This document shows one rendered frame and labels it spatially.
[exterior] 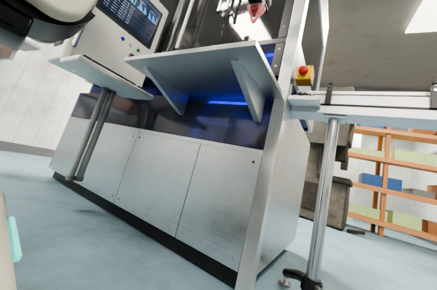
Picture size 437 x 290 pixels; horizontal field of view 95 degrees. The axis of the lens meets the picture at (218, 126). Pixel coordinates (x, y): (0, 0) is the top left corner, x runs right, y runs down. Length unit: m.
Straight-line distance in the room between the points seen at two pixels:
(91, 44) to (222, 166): 1.01
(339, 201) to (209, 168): 3.41
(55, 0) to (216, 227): 0.93
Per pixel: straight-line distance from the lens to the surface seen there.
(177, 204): 1.15
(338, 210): 4.24
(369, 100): 1.09
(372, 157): 5.72
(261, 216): 0.93
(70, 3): 0.47
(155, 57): 0.96
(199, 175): 1.08
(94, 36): 1.44
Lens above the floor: 0.47
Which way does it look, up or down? 12 degrees up
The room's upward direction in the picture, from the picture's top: 15 degrees clockwise
